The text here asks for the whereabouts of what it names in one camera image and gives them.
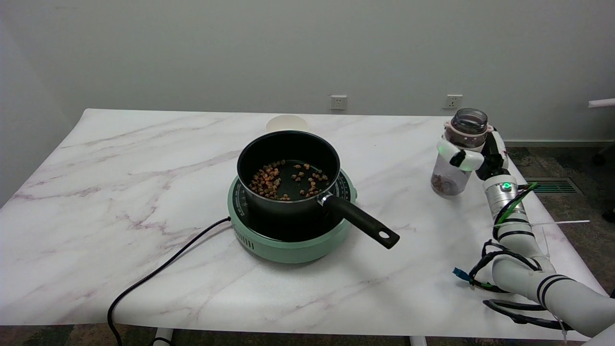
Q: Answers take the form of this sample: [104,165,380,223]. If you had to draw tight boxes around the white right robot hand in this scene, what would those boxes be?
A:
[436,126,510,181]

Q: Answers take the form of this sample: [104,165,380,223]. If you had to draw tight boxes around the clear plastic bottle with nuts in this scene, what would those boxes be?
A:
[430,108,494,197]

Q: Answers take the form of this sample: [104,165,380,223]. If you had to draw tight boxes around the floor vent grille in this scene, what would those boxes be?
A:
[525,178,582,194]

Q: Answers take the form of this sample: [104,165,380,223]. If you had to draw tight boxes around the white zip tie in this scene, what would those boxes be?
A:
[495,220,590,229]

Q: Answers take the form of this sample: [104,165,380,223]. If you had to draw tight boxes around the dark chair caster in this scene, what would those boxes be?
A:
[592,147,615,166]

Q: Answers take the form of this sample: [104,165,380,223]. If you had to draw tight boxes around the cream round lid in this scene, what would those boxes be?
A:
[266,115,309,134]

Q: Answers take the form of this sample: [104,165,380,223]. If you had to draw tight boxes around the brown nuts in saucepan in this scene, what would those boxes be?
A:
[248,160,330,201]

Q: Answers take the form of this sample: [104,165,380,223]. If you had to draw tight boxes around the green induction cooker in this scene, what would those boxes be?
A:
[227,168,357,264]

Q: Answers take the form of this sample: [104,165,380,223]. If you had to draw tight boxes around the green robot cable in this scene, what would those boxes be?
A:
[500,183,539,226]

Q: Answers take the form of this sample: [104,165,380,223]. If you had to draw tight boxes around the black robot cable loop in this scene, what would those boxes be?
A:
[468,183,575,332]

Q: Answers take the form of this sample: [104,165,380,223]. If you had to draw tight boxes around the black saucepan with handle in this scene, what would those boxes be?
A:
[236,131,400,249]

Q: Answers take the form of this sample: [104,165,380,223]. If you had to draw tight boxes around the black power cable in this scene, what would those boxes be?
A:
[107,216,232,346]

